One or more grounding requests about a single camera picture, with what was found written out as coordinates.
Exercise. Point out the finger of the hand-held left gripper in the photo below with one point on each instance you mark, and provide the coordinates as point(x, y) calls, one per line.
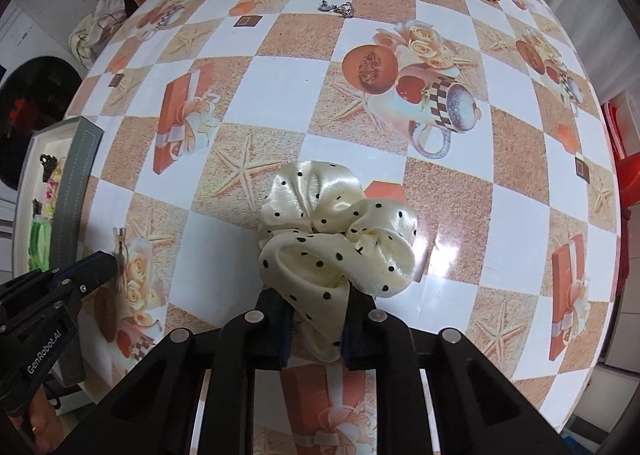
point(92, 267)

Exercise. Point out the silver dangling earrings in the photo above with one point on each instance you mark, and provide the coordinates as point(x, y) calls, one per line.
point(325, 6)

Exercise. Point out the black hair clip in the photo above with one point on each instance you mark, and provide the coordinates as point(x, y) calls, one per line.
point(47, 164)

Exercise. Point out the red plastic stool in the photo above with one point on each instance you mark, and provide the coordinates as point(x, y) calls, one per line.
point(631, 177)

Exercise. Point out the small silver clip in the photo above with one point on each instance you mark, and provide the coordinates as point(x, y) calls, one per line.
point(120, 237)

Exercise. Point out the person's left hand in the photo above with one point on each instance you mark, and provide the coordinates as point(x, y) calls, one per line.
point(35, 430)

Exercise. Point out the cream cloth bag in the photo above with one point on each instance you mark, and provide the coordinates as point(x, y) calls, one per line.
point(95, 32)

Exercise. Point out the checkered printed tablecloth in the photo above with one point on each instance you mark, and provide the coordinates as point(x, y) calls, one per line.
point(300, 85)

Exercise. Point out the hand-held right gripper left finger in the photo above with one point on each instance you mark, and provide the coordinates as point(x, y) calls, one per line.
point(272, 340)

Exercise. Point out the black round object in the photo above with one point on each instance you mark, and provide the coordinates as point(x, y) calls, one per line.
point(40, 85)

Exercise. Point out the pink plastic stool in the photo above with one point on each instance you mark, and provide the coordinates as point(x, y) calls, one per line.
point(612, 130)

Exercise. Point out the cream polka-dot scrunchie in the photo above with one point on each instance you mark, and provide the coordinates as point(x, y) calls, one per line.
point(325, 245)

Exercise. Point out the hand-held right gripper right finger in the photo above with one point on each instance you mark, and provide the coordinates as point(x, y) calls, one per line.
point(357, 340)

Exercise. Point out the grey jewelry box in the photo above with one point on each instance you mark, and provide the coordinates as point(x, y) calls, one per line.
point(75, 175)

